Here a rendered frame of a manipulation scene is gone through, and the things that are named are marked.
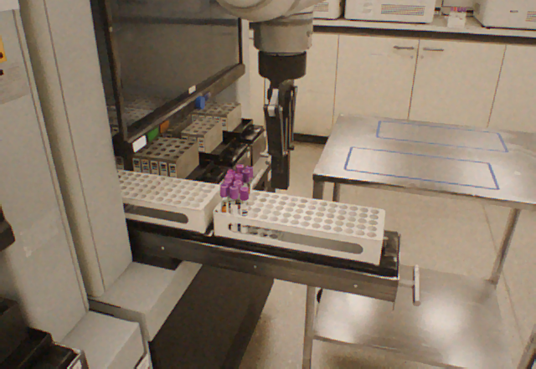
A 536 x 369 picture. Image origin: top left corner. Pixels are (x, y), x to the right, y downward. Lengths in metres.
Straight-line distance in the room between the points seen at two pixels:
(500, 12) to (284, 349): 2.28
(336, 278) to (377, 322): 0.67
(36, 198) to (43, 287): 0.13
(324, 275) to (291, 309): 1.06
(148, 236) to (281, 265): 0.26
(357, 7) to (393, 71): 0.48
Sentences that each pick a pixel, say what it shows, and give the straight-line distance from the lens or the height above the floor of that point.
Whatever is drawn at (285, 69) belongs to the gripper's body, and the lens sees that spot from 0.65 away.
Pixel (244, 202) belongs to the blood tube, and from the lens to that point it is 0.74.
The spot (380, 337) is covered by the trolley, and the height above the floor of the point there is 0.28.
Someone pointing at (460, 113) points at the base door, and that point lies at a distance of 3.11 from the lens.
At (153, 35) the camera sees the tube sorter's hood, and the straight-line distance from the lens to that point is 0.83.
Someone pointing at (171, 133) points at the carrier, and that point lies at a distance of 1.11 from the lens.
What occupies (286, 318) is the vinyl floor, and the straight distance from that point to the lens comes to 1.78.
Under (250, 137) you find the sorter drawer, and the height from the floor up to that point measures 0.82.
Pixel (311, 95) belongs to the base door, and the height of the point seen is 0.38.
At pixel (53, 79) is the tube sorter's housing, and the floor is 1.13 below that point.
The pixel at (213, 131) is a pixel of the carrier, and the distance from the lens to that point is 1.12.
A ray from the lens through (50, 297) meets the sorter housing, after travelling 0.72.
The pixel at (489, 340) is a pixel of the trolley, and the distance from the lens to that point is 1.48.
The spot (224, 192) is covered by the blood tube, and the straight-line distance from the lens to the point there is 0.74.
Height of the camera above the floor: 1.28
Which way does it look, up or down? 26 degrees down
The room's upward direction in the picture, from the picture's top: straight up
